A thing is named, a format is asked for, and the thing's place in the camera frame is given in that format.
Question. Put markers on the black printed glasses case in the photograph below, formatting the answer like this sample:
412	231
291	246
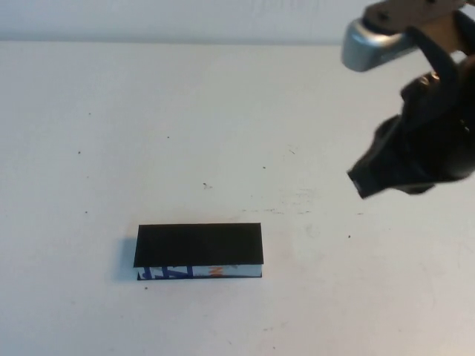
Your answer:
200	244

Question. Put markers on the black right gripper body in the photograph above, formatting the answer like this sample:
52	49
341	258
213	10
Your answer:
438	148

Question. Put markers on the tan camera mounting bracket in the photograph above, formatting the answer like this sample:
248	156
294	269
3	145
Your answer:
412	13

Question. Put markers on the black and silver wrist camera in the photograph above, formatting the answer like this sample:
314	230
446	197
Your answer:
367	48

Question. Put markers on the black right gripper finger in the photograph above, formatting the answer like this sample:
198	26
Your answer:
386	137
378	174

